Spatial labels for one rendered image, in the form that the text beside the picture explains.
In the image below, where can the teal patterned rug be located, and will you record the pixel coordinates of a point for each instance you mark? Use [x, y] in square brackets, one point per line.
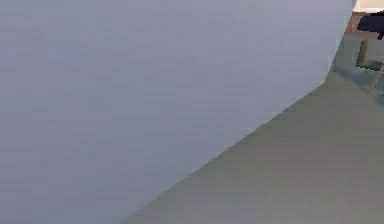
[365, 77]

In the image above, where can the dark blue armchair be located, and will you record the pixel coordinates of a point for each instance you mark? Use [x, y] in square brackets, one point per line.
[370, 24]

